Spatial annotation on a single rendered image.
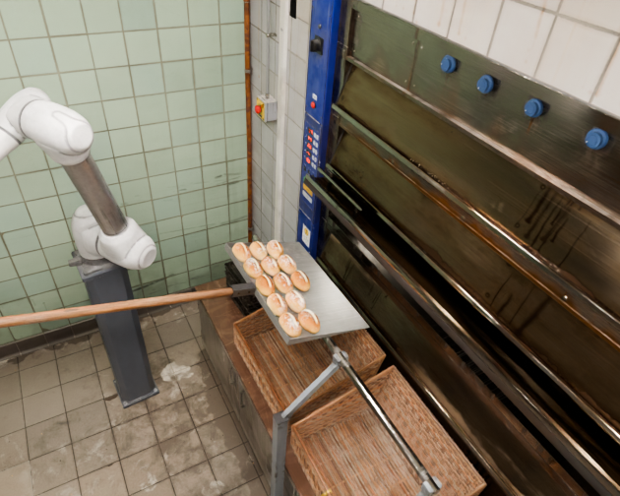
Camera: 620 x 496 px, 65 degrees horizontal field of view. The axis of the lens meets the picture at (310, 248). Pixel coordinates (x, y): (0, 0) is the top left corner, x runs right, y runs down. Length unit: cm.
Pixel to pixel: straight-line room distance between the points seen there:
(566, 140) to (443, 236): 52
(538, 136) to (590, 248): 29
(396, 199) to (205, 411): 173
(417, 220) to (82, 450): 211
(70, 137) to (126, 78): 99
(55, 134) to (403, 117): 108
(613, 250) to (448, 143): 55
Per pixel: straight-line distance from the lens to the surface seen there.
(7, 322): 157
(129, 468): 285
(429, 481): 150
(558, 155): 130
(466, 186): 148
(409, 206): 172
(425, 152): 159
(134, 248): 203
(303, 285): 184
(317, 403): 209
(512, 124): 138
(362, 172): 191
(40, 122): 170
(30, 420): 316
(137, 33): 255
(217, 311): 260
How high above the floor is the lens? 249
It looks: 40 degrees down
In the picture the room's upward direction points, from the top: 5 degrees clockwise
